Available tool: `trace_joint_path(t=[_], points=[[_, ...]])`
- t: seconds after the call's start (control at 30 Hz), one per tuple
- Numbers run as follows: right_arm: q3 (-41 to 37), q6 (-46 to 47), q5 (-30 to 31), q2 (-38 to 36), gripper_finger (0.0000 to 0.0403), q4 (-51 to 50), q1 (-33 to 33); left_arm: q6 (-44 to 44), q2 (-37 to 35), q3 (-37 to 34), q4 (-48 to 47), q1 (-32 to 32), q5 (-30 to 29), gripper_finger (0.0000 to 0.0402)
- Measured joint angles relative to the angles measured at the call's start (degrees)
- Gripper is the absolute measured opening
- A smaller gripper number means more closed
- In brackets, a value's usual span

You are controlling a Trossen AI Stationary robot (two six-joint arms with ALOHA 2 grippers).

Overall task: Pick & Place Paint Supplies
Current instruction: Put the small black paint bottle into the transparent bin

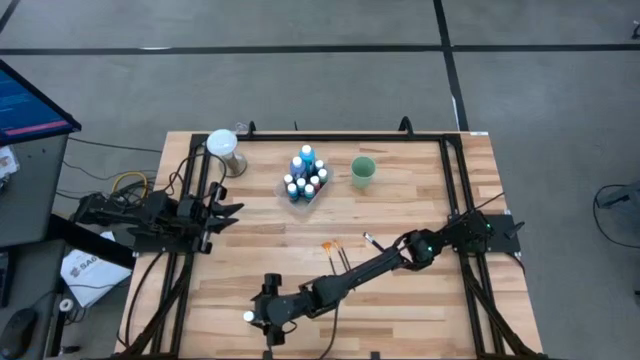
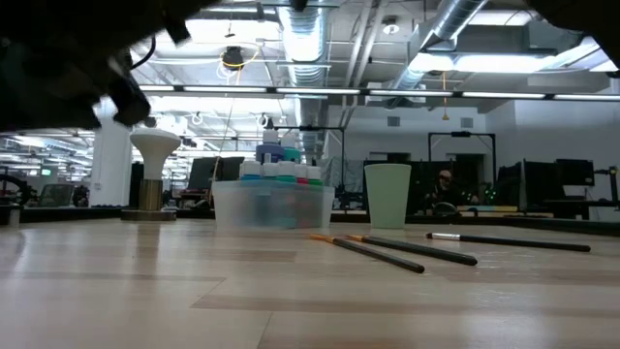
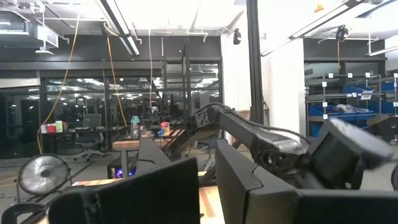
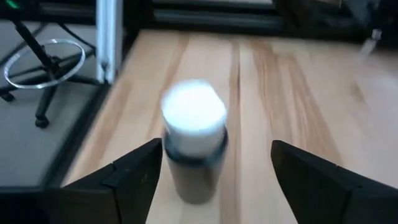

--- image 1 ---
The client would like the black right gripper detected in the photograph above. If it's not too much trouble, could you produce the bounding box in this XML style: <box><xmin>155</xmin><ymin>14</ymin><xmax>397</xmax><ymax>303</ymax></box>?
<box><xmin>251</xmin><ymin>273</ymin><xmax>304</xmax><ymax>347</ymax></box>

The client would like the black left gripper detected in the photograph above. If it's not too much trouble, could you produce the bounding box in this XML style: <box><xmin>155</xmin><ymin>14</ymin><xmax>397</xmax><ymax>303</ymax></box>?
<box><xmin>179</xmin><ymin>182</ymin><xmax>245</xmax><ymax>254</ymax></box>

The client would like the orange fan paint brush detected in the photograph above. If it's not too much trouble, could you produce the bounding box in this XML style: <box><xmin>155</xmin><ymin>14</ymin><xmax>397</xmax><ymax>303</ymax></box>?
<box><xmin>320</xmin><ymin>240</ymin><xmax>337</xmax><ymax>275</ymax></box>

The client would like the thin orange tip paint brush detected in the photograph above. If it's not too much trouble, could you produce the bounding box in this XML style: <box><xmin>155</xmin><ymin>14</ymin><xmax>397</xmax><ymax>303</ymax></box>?
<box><xmin>333</xmin><ymin>239</ymin><xmax>353</xmax><ymax>274</ymax></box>

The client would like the white dome lamp metal base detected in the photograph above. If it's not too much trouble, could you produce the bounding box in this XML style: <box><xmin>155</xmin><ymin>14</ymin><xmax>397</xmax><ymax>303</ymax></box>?
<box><xmin>205</xmin><ymin>128</ymin><xmax>249</xmax><ymax>180</ymax></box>

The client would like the clear plastic container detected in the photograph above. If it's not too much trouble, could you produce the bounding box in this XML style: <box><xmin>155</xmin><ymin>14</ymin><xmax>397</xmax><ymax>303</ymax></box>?
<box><xmin>272</xmin><ymin>159</ymin><xmax>335</xmax><ymax>217</ymax></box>

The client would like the black brush silver ferrule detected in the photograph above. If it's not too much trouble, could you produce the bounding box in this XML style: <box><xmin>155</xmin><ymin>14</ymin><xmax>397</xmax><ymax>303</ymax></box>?
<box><xmin>362</xmin><ymin>231</ymin><xmax>386</xmax><ymax>253</ymax></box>

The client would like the white paper bag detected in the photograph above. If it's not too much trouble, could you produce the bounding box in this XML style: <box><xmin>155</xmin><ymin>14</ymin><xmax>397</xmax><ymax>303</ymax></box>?
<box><xmin>59</xmin><ymin>248</ymin><xmax>133</xmax><ymax>309</ymax></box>

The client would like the green plastic cup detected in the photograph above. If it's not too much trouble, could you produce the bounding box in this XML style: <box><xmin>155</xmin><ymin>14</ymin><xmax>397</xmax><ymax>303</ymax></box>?
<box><xmin>350</xmin><ymin>155</ymin><xmax>378</xmax><ymax>190</ymax></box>

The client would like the grey desk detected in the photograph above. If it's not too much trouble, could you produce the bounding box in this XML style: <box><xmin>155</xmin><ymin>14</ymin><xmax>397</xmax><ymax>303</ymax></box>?
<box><xmin>0</xmin><ymin>132</ymin><xmax>69</xmax><ymax>249</ymax></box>

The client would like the printed paper sheet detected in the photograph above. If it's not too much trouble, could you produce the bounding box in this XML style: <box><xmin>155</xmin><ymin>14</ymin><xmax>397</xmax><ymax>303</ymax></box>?
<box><xmin>0</xmin><ymin>146</ymin><xmax>20</xmax><ymax>181</ymax></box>

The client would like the blue screen computer monitor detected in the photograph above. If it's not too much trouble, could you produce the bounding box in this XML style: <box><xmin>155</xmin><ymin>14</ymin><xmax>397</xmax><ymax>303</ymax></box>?
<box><xmin>0</xmin><ymin>58</ymin><xmax>83</xmax><ymax>148</ymax></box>

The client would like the black computer mouse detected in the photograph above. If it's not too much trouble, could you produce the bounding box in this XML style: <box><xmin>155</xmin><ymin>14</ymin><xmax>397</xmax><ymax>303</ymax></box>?
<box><xmin>0</xmin><ymin>308</ymin><xmax>39</xmax><ymax>359</ymax></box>

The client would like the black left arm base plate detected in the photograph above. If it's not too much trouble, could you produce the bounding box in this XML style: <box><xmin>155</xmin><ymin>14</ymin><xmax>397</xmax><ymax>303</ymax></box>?
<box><xmin>132</xmin><ymin>234</ymin><xmax>204</xmax><ymax>255</ymax></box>

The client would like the yellow cable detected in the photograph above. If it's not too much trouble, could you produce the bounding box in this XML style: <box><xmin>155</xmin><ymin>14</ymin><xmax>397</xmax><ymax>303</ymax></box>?
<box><xmin>110</xmin><ymin>171</ymin><xmax>150</xmax><ymax>199</ymax></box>

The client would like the black floor cable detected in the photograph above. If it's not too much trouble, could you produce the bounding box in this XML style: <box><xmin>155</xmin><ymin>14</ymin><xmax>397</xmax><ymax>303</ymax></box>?
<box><xmin>592</xmin><ymin>183</ymin><xmax>640</xmax><ymax>250</ymax></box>
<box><xmin>67</xmin><ymin>136</ymin><xmax>164</xmax><ymax>154</ymax></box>

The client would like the black aluminium table frame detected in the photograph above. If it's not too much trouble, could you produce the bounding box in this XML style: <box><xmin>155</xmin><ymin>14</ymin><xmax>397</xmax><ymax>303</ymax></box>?
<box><xmin>114</xmin><ymin>130</ymin><xmax>546</xmax><ymax>360</ymax></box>

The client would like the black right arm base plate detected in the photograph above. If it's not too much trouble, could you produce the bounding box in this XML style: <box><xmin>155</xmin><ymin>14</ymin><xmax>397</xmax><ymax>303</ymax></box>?
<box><xmin>447</xmin><ymin>212</ymin><xmax>526</xmax><ymax>255</ymax></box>

